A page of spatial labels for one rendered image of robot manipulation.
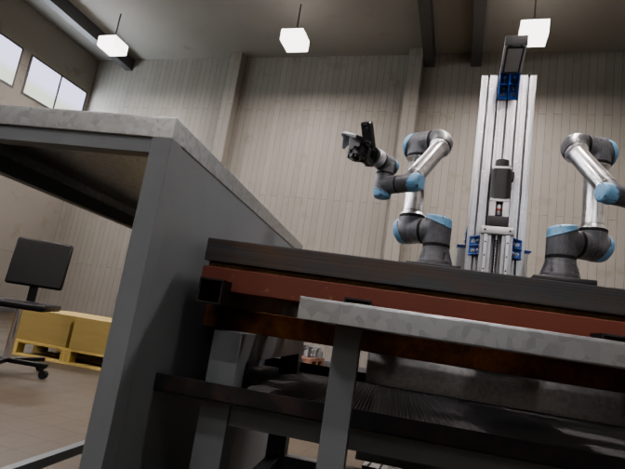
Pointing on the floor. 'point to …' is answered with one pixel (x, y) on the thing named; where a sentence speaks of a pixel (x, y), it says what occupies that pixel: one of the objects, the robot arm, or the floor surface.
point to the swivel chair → (29, 253)
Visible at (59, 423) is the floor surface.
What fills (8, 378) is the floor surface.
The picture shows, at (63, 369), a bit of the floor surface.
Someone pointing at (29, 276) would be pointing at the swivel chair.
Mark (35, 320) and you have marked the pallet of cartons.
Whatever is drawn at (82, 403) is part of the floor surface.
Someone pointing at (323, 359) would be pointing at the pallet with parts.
